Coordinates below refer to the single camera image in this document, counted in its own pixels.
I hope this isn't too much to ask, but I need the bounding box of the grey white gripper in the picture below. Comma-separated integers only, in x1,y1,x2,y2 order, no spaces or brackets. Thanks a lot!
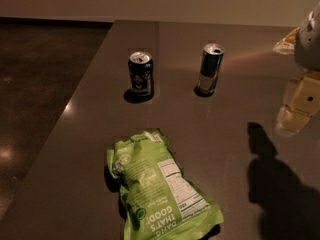
273,2,320,137

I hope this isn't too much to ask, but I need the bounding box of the slim blue silver redbull can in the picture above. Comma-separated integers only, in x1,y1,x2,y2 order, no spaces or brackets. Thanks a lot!
195,43,224,97

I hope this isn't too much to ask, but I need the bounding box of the dark blue soda can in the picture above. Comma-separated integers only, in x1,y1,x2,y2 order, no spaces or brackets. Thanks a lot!
128,51,154,99

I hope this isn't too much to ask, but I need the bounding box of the green snack bag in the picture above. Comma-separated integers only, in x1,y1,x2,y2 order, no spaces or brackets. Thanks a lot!
106,130,224,240

